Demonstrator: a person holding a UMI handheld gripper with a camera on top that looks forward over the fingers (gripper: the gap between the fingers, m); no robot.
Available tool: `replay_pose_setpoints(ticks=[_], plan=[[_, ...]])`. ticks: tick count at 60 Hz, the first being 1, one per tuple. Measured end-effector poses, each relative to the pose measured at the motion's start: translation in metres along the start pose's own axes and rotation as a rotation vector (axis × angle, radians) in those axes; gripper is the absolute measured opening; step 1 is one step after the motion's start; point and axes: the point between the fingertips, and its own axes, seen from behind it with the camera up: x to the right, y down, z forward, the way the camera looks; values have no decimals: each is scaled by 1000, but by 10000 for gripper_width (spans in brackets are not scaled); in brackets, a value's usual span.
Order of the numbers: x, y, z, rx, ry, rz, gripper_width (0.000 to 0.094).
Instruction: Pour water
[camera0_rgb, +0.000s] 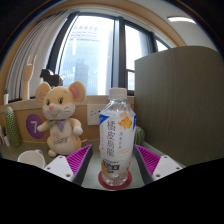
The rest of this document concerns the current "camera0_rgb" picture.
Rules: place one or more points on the white wall power outlet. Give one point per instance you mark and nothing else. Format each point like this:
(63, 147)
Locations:
(94, 115)

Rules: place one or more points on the beige plush mouse toy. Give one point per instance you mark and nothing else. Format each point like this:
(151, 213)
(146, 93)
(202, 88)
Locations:
(61, 113)

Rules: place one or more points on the pale yellow paper cup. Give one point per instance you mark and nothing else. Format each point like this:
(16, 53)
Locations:
(31, 158)

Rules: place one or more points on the ceiling strip lights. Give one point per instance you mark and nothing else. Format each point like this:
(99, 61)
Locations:
(181, 19)

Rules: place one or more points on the dark-framed window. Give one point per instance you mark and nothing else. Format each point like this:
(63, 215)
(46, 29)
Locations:
(93, 53)

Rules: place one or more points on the wooden desk back ledge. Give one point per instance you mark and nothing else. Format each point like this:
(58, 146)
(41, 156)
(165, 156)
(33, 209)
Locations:
(91, 131)

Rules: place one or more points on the tall green cactus ornament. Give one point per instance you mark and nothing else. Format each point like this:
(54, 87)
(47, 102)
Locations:
(12, 128)

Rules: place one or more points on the clear plastic drink bottle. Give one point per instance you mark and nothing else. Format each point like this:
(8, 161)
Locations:
(117, 140)

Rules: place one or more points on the grey-green desk partition panel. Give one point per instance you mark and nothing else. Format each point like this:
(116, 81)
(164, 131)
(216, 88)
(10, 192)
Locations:
(180, 106)

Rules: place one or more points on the wooden hand model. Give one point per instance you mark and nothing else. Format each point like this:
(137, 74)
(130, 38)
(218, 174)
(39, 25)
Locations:
(27, 80)

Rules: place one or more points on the round purple number sign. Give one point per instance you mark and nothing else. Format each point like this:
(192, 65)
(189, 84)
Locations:
(32, 126)

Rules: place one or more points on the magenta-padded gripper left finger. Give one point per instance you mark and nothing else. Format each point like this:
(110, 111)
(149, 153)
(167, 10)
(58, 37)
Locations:
(66, 163)

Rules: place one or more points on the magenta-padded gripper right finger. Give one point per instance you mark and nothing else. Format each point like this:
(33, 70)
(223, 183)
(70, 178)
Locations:
(160, 165)

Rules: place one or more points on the grey pleated curtain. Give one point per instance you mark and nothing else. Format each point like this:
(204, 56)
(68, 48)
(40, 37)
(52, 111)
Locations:
(30, 43)

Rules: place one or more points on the black horse figure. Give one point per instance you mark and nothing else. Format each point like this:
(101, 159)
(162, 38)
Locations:
(50, 76)

